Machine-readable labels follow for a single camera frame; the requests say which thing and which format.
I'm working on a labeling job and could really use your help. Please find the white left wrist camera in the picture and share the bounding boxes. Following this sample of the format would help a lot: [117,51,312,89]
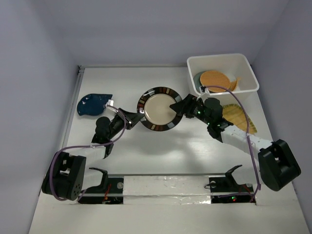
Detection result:
[105,99,116,112]

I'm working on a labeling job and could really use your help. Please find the round orange woven plate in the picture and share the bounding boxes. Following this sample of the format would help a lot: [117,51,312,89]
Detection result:
[199,70,231,93]

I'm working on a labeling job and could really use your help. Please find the white plastic bin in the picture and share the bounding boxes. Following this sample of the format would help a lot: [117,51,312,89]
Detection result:
[186,53,259,108]

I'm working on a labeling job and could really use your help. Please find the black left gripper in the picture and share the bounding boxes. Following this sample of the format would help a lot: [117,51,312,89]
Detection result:
[106,108,143,140]

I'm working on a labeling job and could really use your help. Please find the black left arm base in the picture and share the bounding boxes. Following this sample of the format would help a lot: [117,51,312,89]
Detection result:
[77,167,124,205]

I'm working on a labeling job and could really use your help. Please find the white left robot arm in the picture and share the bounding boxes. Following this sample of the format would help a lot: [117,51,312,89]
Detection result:
[41,108,145,201]

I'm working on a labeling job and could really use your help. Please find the green yellow woven tray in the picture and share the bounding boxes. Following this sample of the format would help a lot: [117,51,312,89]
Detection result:
[223,104,247,131]

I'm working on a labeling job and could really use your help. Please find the grey blue round plate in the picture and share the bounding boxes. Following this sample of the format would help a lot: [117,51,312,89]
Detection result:
[193,71,204,93]

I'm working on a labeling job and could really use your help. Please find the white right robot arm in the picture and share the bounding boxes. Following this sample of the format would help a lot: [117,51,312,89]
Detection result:
[170,94,301,191]

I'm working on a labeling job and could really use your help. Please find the fish shaped woven plate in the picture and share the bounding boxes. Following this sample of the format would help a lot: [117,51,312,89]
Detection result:
[229,77,241,91]

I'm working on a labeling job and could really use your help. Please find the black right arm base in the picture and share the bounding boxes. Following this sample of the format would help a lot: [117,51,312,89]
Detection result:
[204,165,256,204]

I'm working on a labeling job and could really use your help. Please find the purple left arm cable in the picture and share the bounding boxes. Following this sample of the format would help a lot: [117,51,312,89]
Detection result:
[48,104,127,202]

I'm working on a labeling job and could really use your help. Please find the dark blue leaf plate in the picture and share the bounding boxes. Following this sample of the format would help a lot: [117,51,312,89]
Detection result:
[77,94,113,116]

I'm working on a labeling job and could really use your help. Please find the black rimmed beige plate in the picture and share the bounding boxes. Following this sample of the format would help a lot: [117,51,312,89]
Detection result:
[136,87,182,132]

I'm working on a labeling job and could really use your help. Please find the white foam front panel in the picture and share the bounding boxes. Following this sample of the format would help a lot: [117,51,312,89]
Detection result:
[123,175,211,205]

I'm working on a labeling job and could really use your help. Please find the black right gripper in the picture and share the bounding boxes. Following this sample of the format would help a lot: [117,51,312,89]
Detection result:
[169,94,212,126]

